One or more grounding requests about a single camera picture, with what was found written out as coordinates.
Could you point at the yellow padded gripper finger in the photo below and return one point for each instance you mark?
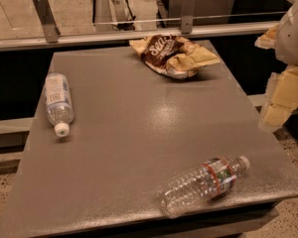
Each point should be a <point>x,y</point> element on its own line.
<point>282,99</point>
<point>267,40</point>

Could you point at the brown chip bag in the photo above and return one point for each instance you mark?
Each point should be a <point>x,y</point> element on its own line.
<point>173,56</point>

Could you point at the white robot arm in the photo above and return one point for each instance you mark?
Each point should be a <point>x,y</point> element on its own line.
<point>286,44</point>

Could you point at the clear bottle with red label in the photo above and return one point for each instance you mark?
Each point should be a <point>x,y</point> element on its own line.
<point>188,192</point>

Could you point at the water bottle with white label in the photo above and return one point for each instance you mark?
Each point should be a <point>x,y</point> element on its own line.
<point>59,107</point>

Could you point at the metal rail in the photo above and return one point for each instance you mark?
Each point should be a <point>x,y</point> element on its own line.
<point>198,32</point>

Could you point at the right metal bracket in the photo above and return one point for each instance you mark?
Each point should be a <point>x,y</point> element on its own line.
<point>187,16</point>

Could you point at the metal bracket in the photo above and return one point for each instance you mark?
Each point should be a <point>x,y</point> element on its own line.
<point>187,16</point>
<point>47,20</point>

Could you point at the left metal bracket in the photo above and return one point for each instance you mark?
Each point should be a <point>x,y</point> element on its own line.
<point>47,20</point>

